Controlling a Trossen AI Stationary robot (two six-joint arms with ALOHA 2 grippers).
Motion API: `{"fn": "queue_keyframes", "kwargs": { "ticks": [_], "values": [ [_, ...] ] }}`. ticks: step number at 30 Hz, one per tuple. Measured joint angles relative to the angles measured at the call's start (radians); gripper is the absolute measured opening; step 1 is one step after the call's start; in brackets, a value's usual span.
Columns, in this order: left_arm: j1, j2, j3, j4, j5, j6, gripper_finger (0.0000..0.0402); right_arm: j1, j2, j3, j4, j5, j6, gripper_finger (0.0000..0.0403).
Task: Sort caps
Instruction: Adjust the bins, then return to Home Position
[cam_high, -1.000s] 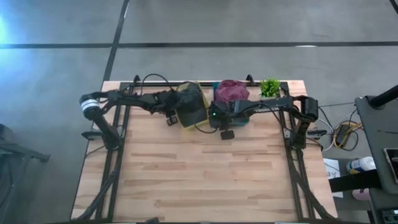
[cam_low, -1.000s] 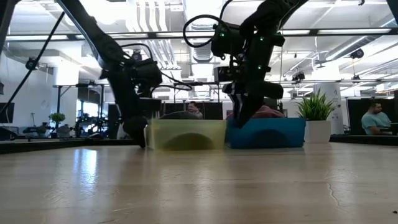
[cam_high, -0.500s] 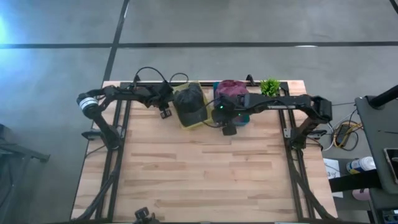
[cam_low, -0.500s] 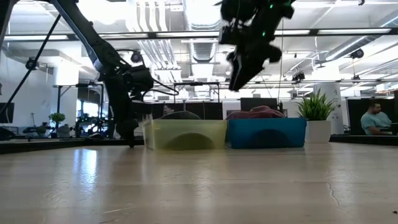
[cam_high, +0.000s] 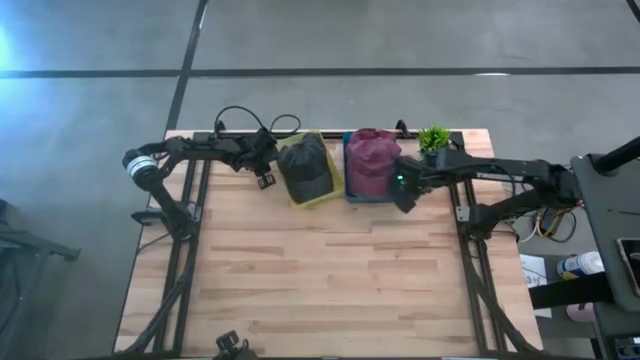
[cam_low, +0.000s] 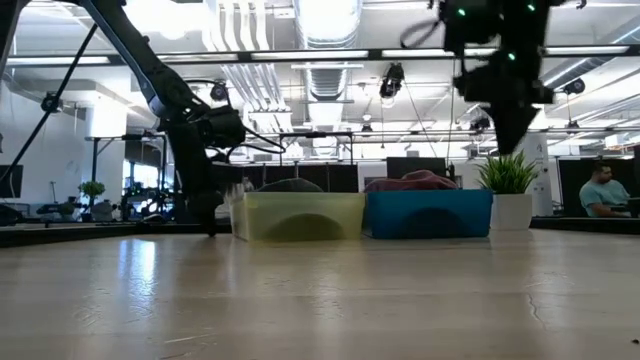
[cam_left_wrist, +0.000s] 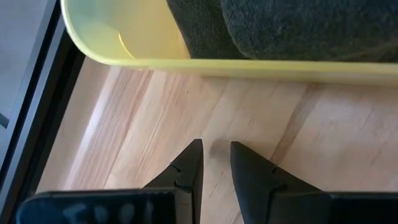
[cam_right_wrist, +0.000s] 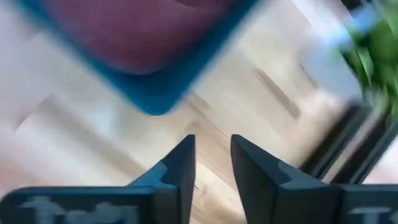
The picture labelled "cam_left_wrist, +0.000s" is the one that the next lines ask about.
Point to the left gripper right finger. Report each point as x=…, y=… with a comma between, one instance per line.
x=311, y=208

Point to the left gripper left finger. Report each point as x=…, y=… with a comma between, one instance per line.
x=109, y=208

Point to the yellow plastic tray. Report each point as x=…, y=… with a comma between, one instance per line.
x=248, y=70

